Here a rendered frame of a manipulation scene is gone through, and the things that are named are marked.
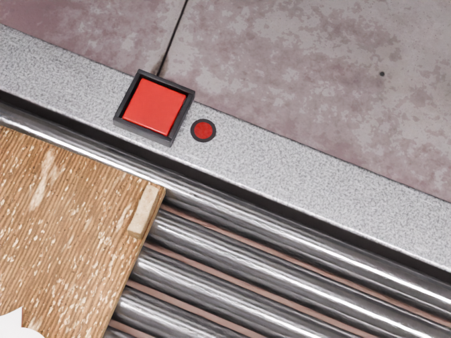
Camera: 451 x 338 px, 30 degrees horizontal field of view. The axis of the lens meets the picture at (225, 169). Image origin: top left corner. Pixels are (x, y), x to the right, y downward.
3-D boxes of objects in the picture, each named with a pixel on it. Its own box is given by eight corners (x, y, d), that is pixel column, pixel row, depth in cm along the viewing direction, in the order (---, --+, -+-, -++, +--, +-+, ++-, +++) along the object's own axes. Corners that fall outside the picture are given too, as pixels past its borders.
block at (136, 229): (147, 190, 97) (146, 182, 94) (162, 196, 97) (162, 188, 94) (127, 236, 95) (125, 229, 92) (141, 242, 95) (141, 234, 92)
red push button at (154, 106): (141, 82, 105) (141, 76, 103) (186, 100, 104) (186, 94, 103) (121, 122, 102) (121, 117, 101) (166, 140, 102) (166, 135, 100)
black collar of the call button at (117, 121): (139, 74, 105) (138, 68, 103) (194, 96, 104) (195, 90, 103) (113, 125, 102) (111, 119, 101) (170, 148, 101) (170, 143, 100)
